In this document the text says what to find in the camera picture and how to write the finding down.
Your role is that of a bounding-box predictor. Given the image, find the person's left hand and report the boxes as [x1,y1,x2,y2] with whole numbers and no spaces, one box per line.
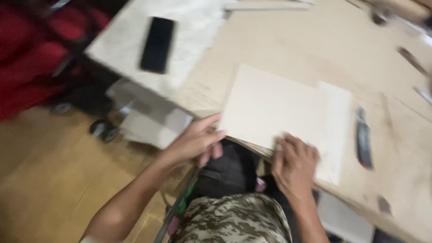
[161,113,227,169]

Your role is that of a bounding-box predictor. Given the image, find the person's right hand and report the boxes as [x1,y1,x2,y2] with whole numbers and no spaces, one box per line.
[271,133,320,202]

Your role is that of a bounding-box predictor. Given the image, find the beige cardboard sheet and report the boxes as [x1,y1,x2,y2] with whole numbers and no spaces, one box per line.
[219,63,326,159]

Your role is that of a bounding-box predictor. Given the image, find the white paper sheet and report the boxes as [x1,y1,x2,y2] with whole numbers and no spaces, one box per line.
[314,81,353,186]

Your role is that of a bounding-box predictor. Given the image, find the black trousers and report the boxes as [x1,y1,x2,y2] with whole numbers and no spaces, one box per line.
[191,138,321,243]

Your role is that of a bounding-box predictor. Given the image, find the black utility knife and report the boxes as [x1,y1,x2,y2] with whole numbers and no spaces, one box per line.
[355,107,374,170]

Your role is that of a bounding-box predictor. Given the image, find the camouflage shirt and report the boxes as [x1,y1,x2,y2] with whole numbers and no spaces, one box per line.
[169,192,293,243]

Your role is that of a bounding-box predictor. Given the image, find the white boards under table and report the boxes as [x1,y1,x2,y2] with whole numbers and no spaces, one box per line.
[106,79,194,150]

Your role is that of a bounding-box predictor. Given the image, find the long white strip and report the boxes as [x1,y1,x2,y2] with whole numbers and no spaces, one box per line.
[223,0,313,11]

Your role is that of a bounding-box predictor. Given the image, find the grey metal tool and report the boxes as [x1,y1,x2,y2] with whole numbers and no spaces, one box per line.
[413,86,432,105]

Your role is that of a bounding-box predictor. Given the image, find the dark pen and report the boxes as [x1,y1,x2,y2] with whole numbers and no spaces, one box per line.
[396,46,429,76]

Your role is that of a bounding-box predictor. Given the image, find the white board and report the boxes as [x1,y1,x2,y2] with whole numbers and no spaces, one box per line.
[85,0,233,102]

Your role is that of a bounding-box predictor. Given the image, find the black smartphone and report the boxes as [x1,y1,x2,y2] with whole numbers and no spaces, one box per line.
[139,16,177,74]

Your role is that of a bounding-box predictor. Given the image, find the red office chair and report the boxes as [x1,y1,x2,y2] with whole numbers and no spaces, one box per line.
[0,0,122,142]

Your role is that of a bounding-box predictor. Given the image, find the green and grey bag strap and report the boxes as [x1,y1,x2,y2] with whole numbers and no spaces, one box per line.
[153,167,200,243]

